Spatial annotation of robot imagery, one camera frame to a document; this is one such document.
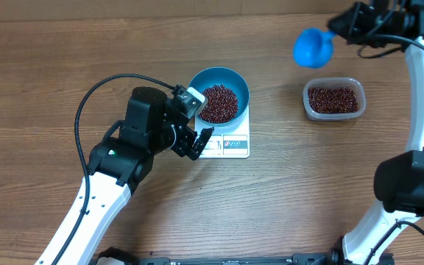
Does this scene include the red beans in bowl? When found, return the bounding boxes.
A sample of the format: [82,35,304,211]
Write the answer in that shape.
[199,85,239,124]

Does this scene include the red adzuki beans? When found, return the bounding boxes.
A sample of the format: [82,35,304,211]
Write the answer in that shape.
[308,87,358,114]

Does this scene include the clear plastic food container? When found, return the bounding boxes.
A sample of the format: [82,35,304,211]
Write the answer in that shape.
[303,77,367,121]

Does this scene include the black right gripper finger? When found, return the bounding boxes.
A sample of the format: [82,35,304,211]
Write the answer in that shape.
[329,24,362,44]
[327,1,364,28]

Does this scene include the blue plastic scoop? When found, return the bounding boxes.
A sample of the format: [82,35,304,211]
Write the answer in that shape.
[293,28,336,68]

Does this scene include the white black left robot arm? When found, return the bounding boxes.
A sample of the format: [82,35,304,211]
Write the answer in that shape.
[37,85,213,264]

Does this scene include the white digital kitchen scale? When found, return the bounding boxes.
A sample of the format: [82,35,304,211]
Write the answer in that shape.
[194,107,250,159]

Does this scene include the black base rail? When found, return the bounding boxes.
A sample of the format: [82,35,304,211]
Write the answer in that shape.
[88,247,350,265]

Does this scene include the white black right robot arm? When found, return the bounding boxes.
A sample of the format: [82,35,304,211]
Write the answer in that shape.
[324,1,424,264]

